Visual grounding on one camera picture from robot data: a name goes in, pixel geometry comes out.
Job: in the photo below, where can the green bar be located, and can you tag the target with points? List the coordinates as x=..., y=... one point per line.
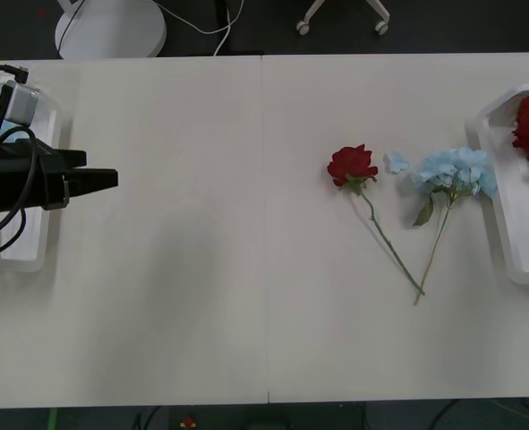
x=52, y=414

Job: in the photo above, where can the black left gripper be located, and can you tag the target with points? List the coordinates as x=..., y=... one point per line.
x=18, y=179

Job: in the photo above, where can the white round stand base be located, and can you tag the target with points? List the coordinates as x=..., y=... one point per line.
x=112, y=31

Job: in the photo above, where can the white chair base with castors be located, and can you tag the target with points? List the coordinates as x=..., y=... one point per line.
x=381, y=28

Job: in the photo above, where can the pale blue flower with leaf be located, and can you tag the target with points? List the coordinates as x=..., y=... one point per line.
x=452, y=168

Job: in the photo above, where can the small red yellow object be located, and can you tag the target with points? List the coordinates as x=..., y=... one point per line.
x=188, y=422

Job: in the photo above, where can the red rose with bare stem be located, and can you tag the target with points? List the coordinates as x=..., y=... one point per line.
x=351, y=163

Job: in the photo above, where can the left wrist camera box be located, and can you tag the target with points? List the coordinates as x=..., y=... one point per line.
x=20, y=103

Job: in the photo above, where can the loose pale blue petal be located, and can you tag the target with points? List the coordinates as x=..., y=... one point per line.
x=396, y=162

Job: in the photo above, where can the shallow white box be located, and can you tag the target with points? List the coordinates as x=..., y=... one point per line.
x=45, y=134
x=514, y=233

